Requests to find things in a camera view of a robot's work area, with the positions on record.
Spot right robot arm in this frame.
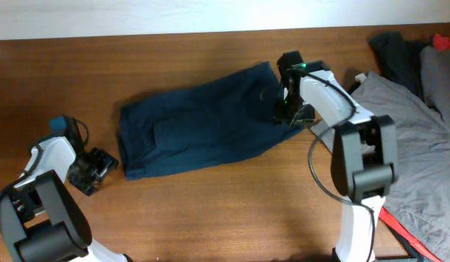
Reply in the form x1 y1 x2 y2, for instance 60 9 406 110
274 51 398 261

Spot red and black garment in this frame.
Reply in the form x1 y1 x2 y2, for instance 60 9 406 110
379 208 442 262

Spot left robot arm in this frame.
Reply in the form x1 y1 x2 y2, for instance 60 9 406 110
0 115 131 262

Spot grey shorts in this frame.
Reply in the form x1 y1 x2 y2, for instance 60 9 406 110
322 73 450 261

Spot navy blue shorts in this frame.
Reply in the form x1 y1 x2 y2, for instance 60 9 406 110
118 62 302 180

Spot red cloth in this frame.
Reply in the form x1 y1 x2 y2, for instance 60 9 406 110
432 33 450 52

